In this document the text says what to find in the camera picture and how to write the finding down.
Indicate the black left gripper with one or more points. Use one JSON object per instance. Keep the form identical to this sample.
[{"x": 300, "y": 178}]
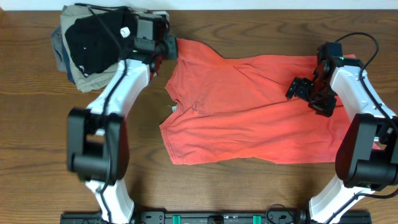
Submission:
[{"x": 171, "y": 42}]

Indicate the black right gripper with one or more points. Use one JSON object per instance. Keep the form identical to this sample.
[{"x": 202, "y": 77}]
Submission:
[{"x": 324, "y": 108}]

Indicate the red printed t-shirt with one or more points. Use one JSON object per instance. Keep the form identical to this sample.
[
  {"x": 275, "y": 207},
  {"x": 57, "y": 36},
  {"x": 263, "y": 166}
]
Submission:
[{"x": 236, "y": 108}]

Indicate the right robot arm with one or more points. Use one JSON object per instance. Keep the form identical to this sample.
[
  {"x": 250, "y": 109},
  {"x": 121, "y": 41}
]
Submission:
[{"x": 366, "y": 161}]

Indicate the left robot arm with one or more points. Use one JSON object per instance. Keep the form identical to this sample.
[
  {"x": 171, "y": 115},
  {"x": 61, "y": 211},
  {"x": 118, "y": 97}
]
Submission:
[{"x": 97, "y": 141}]

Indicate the black folded shirt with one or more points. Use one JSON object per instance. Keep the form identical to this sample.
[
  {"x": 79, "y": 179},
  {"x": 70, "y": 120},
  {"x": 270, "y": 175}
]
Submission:
[{"x": 95, "y": 41}]

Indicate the khaki folded garment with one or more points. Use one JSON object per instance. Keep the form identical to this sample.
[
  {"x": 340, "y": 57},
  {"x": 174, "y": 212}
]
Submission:
[{"x": 68, "y": 17}]

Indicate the grey folded garment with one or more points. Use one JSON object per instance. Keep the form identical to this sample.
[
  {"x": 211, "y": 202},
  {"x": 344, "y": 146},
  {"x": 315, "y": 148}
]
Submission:
[{"x": 57, "y": 46}]

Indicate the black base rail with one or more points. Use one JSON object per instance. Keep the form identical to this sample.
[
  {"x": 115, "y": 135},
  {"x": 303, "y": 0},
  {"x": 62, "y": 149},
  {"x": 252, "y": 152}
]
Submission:
[{"x": 215, "y": 218}]

